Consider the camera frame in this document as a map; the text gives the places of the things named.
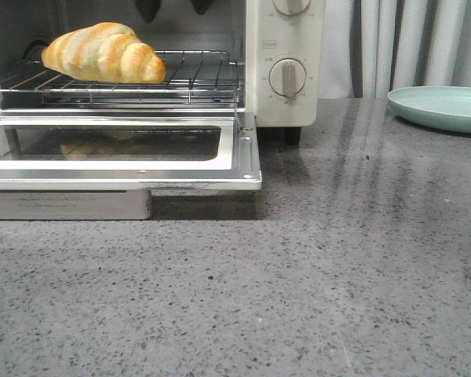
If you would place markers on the light teal plate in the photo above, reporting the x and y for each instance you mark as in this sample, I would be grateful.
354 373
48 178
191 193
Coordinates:
446 108

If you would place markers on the white Toshiba toaster oven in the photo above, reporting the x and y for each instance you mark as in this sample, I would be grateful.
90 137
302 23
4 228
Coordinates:
253 33

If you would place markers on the lower oven timer knob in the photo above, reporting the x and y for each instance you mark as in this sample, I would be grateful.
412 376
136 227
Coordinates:
287 77

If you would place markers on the upper oven control knob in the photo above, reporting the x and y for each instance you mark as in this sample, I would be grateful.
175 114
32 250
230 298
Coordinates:
291 7

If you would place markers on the grey white curtain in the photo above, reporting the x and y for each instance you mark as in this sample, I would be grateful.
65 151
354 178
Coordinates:
372 47

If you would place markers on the glass oven door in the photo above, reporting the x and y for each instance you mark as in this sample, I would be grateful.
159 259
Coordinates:
108 166

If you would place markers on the black right oven foot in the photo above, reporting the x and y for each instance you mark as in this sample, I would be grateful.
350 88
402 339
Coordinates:
292 135

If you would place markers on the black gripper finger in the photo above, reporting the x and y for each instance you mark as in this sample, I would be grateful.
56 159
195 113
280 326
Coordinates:
201 6
148 9

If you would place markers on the metal wire oven rack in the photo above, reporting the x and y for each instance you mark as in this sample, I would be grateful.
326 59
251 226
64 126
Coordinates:
194 79

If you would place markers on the golden striped bread roll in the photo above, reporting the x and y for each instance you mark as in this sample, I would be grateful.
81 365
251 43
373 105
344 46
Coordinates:
104 52

